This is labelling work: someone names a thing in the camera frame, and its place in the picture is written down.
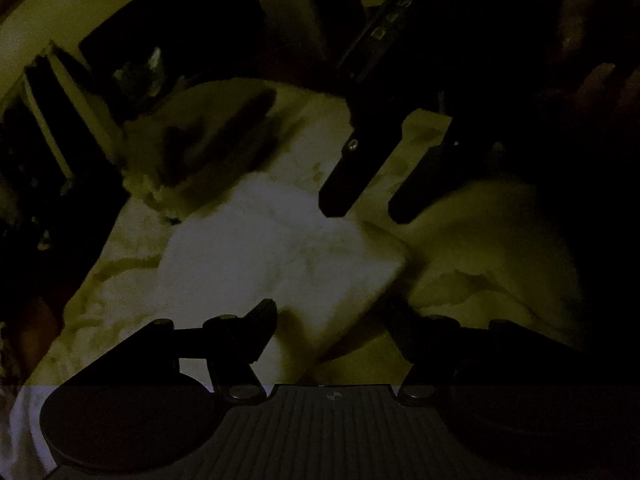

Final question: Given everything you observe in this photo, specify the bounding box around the white small shirt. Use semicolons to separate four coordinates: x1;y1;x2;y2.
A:
94;169;417;391

